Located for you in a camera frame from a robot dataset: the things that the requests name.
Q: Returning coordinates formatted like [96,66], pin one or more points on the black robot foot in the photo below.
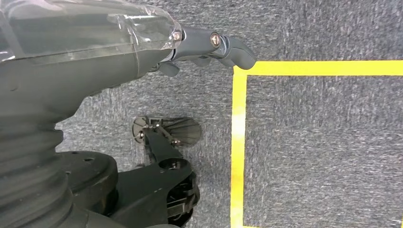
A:
[182,132]

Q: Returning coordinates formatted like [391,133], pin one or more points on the yellow floor tape square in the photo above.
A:
[238,126]

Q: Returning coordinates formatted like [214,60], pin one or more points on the black left robot leg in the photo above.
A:
[151,188]

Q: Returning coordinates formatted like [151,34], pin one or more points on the black round hip housing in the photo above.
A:
[91,176]

